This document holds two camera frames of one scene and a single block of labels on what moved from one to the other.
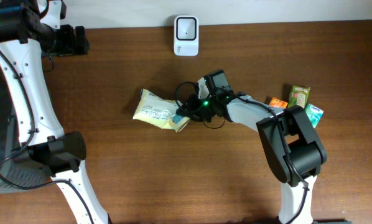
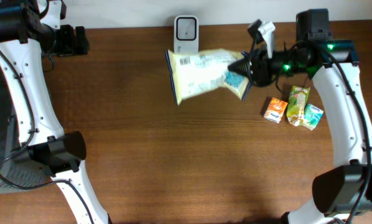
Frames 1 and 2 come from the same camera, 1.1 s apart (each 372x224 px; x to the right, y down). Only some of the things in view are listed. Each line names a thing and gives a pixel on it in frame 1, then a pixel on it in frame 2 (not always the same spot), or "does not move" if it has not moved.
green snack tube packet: [298, 96] does not move
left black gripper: [72, 47] does not move
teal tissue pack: [313, 113] does not move
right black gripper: [191, 111] to [255, 70]
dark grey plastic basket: [5, 173] does not move
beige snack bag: [152, 108] to [191, 73]
